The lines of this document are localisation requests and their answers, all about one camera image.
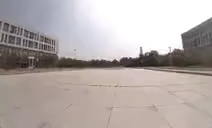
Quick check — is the row of trees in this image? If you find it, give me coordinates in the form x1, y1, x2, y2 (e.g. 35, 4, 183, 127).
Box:
37, 48, 195, 69

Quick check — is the pale concrete slab plaza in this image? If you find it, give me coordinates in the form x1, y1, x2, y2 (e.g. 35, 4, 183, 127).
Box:
0, 66, 212, 128

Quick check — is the tall tower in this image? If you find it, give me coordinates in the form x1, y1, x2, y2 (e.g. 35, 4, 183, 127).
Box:
138, 46, 144, 59

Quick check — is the raised kerb strip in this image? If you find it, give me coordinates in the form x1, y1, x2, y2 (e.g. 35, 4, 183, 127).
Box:
143, 66, 212, 77

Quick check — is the white multi-storey building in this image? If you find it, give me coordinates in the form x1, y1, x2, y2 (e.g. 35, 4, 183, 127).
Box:
0, 17, 59, 69

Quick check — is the grey multi-storey building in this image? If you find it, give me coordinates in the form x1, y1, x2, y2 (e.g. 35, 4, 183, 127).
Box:
180, 14, 212, 67

